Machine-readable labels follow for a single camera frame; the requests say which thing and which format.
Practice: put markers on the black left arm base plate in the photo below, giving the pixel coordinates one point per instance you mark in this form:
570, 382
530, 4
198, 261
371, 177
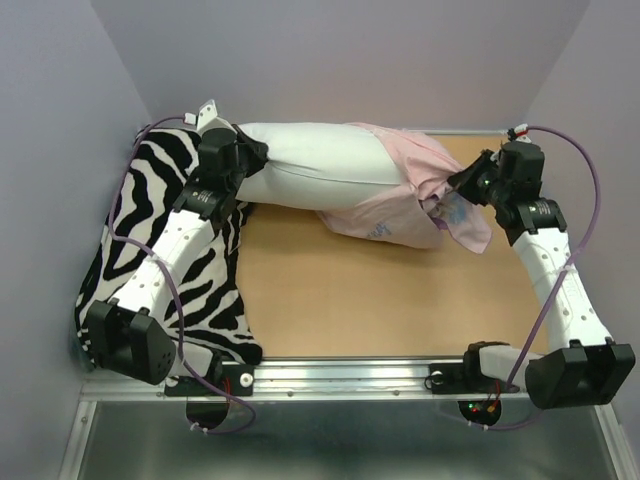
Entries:
232, 378

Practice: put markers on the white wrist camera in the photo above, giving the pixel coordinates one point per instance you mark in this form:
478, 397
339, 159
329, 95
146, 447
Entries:
520, 133
206, 118

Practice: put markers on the aluminium rear table rail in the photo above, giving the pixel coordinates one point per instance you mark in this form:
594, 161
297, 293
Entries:
465, 132

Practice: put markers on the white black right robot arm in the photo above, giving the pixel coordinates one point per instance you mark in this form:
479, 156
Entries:
569, 358

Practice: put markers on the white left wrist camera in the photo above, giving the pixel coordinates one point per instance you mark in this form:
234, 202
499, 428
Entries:
206, 118

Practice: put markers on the white pillow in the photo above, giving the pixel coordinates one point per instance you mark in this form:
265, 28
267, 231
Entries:
318, 166

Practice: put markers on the pink printed pillowcase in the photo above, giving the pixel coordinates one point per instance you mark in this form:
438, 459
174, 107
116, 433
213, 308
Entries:
423, 206

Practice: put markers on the zebra striped pillow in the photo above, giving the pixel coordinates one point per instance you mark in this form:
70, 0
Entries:
213, 310

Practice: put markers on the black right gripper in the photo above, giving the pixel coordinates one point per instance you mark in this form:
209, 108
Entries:
466, 183

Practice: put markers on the aluminium front mounting rail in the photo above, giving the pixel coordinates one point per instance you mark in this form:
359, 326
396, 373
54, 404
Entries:
306, 380

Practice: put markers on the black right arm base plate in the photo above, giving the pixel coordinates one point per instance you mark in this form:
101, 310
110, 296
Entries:
450, 378

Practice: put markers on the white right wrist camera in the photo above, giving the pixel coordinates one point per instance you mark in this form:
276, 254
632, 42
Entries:
520, 133

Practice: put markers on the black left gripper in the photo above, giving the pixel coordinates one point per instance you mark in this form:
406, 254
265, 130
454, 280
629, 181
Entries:
253, 150

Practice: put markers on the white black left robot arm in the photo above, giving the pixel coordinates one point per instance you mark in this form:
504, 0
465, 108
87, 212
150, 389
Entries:
126, 332

